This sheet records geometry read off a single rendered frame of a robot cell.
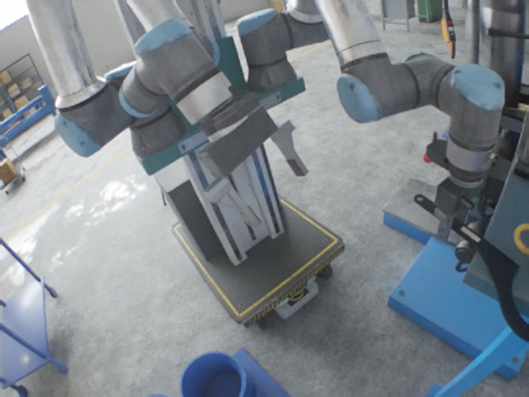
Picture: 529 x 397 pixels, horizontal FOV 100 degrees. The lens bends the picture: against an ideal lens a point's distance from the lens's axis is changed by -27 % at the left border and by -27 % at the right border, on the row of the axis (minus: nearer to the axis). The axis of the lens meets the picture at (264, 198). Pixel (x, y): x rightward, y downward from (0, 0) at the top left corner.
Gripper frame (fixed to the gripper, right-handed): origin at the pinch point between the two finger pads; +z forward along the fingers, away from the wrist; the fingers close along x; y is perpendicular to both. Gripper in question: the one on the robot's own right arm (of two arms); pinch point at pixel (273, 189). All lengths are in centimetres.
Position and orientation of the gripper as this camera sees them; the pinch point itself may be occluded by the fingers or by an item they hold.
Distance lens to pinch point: 53.5
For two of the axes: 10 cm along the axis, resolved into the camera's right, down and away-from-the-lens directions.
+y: -5.1, -0.4, 8.6
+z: 5.6, 7.4, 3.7
